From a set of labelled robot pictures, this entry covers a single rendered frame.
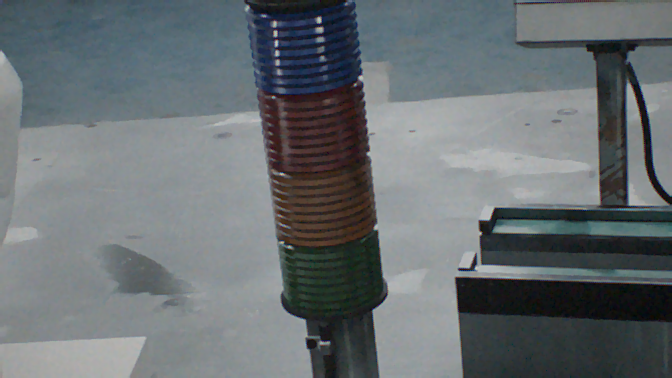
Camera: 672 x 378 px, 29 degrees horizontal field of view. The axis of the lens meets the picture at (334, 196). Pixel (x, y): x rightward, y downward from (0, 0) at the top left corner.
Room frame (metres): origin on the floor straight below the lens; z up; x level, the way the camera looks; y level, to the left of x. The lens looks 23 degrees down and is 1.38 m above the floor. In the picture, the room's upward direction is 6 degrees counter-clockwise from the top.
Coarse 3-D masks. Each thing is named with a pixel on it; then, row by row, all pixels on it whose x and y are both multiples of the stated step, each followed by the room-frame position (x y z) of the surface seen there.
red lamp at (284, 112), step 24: (264, 96) 0.67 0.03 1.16; (288, 96) 0.66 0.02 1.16; (312, 96) 0.65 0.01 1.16; (336, 96) 0.66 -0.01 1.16; (360, 96) 0.67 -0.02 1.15; (264, 120) 0.67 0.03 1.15; (288, 120) 0.66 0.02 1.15; (312, 120) 0.65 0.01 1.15; (336, 120) 0.66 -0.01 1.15; (360, 120) 0.67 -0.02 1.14; (264, 144) 0.67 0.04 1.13; (288, 144) 0.66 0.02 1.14; (312, 144) 0.65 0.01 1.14; (336, 144) 0.66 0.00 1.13; (360, 144) 0.67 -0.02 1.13; (288, 168) 0.66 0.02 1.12; (312, 168) 0.65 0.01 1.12; (336, 168) 0.65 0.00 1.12
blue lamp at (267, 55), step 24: (264, 24) 0.66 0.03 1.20; (288, 24) 0.65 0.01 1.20; (312, 24) 0.65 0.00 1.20; (336, 24) 0.66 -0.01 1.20; (264, 48) 0.66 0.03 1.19; (288, 48) 0.65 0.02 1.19; (312, 48) 0.65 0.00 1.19; (336, 48) 0.66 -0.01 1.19; (264, 72) 0.66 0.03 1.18; (288, 72) 0.65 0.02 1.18; (312, 72) 0.65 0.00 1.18; (336, 72) 0.66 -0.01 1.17; (360, 72) 0.67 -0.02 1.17
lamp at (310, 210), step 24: (360, 168) 0.66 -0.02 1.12; (288, 192) 0.66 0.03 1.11; (312, 192) 0.65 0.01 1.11; (336, 192) 0.65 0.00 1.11; (360, 192) 0.66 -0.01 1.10; (288, 216) 0.66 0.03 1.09; (312, 216) 0.65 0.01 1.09; (336, 216) 0.65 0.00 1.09; (360, 216) 0.66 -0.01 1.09; (288, 240) 0.66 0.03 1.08; (312, 240) 0.65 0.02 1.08; (336, 240) 0.65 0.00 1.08
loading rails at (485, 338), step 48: (480, 240) 0.99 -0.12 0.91; (528, 240) 0.98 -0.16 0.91; (576, 240) 0.96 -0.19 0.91; (624, 240) 0.95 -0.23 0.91; (480, 288) 0.89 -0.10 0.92; (528, 288) 0.87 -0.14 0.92; (576, 288) 0.86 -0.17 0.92; (624, 288) 0.85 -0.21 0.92; (480, 336) 0.89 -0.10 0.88; (528, 336) 0.88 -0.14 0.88; (576, 336) 0.86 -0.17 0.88; (624, 336) 0.85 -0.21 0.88
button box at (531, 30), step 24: (528, 0) 1.16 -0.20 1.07; (552, 0) 1.15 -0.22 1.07; (576, 0) 1.14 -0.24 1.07; (600, 0) 1.14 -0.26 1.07; (624, 0) 1.13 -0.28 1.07; (648, 0) 1.12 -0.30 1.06; (528, 24) 1.15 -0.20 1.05; (552, 24) 1.14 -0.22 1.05; (576, 24) 1.14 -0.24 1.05; (600, 24) 1.13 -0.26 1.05; (624, 24) 1.12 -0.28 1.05; (648, 24) 1.12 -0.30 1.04
